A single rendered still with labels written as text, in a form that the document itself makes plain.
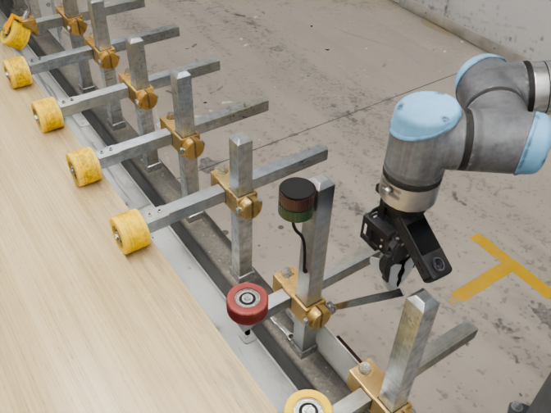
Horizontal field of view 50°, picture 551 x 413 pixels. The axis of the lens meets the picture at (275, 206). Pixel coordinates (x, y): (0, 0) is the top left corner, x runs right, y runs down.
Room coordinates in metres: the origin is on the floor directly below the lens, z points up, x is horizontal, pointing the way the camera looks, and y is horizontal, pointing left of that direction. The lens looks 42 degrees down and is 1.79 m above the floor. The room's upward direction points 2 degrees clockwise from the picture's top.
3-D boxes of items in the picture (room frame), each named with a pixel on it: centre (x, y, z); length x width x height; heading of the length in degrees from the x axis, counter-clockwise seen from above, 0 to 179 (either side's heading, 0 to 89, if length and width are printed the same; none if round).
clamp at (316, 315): (0.78, -0.06, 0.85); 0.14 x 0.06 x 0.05; 36
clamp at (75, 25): (1.79, 0.67, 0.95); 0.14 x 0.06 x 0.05; 36
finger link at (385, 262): (0.69, -0.20, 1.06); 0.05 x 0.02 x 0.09; 126
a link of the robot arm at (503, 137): (0.72, -0.32, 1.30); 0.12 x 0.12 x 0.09; 87
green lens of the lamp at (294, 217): (0.73, -0.03, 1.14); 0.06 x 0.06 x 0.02
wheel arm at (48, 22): (1.85, 0.62, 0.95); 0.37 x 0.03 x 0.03; 126
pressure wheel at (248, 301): (0.72, 0.05, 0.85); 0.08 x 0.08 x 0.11
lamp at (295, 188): (0.73, -0.04, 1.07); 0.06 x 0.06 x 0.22; 36
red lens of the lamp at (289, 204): (0.73, -0.03, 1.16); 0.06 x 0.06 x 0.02
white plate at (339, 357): (0.75, -0.11, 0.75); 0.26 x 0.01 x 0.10; 36
